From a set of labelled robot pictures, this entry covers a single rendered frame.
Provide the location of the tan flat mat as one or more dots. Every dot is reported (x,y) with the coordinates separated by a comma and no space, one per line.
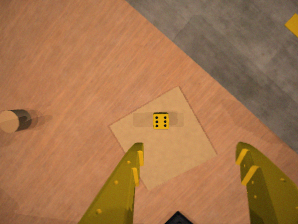
(167,152)

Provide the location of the yellow die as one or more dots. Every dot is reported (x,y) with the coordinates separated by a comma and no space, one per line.
(160,120)

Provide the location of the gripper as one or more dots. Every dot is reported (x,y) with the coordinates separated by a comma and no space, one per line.
(272,195)

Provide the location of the tan short cylinder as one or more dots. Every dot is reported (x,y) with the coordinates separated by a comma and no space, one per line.
(15,120)

